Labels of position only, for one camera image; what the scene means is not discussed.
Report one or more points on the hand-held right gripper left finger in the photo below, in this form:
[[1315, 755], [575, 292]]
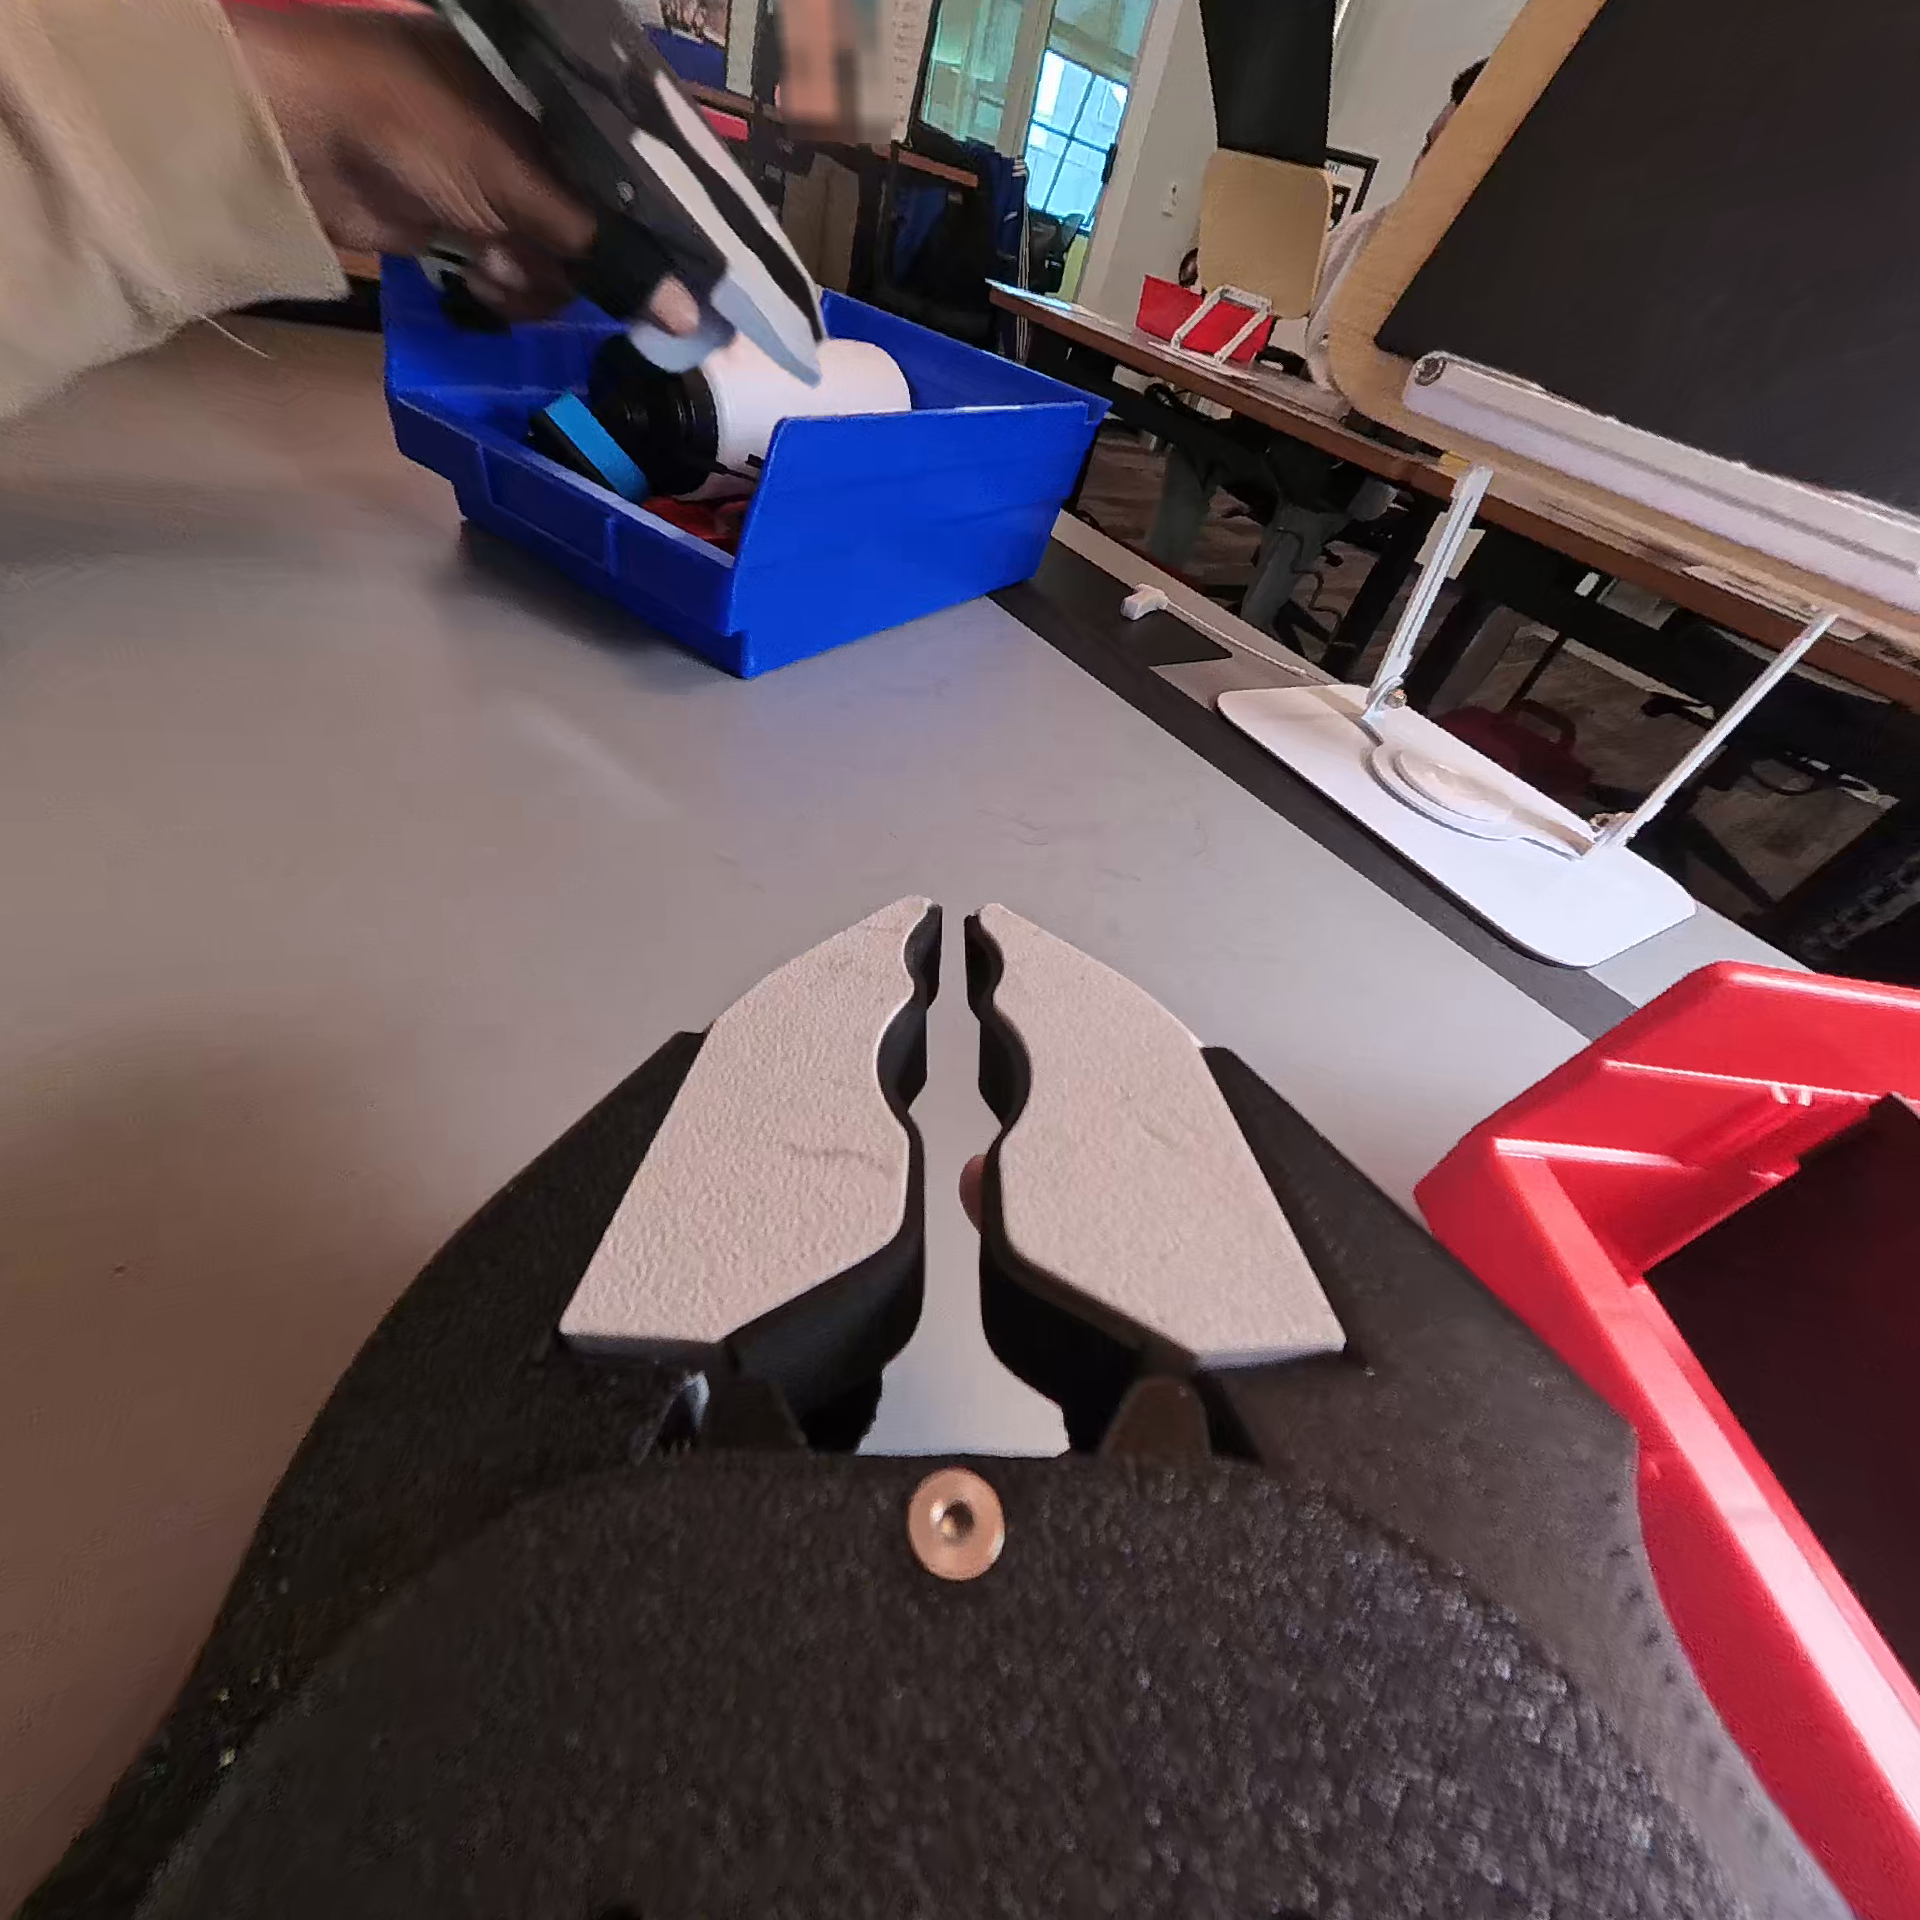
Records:
[[750, 1172]]

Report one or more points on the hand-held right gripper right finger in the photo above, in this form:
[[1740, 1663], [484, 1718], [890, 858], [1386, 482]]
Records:
[[1140, 1172]]

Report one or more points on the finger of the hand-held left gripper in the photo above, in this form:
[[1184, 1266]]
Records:
[[727, 211], [735, 339]]

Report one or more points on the blue plastic bin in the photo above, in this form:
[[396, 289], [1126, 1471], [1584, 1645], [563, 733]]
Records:
[[902, 524]]

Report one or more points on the red plastic bin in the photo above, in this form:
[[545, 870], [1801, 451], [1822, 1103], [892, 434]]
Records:
[[1545, 1245], [1162, 307]]

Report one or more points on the person's left forearm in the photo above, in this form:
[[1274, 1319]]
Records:
[[135, 181]]

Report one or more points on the person's left hand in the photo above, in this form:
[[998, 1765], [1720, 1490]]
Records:
[[406, 166]]

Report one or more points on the white paper roll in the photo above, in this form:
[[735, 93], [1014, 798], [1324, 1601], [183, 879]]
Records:
[[809, 406]]

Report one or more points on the blue tape roll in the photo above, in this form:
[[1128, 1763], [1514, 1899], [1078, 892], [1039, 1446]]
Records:
[[592, 443]]

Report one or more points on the window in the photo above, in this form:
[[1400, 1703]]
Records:
[[1050, 119]]

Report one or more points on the wooden desk with black legs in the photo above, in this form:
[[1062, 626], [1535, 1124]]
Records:
[[1079, 318]]

